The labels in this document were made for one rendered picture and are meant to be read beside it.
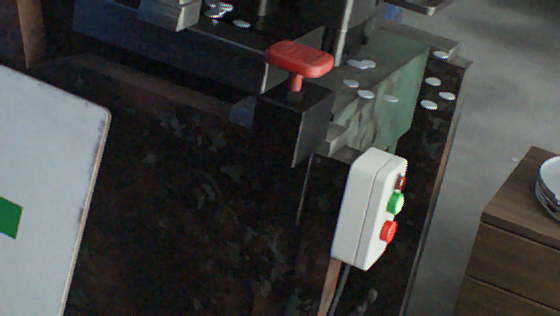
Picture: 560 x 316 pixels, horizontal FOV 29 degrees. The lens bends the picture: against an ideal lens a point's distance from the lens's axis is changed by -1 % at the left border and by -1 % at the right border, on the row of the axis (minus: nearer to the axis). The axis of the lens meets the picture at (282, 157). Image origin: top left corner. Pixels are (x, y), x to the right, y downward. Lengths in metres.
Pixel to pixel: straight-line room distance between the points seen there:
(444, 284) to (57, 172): 1.13
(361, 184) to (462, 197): 1.50
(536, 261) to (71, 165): 0.86
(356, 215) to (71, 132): 0.40
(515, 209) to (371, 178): 0.70
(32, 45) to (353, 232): 0.52
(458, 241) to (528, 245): 0.66
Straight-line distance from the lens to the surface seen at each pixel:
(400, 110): 1.72
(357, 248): 1.37
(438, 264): 2.49
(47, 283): 1.56
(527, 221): 1.97
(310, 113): 1.26
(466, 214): 2.74
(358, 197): 1.34
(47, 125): 1.52
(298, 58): 1.24
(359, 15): 1.58
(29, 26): 1.56
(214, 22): 1.48
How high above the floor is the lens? 1.18
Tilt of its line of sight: 25 degrees down
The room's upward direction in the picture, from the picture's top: 11 degrees clockwise
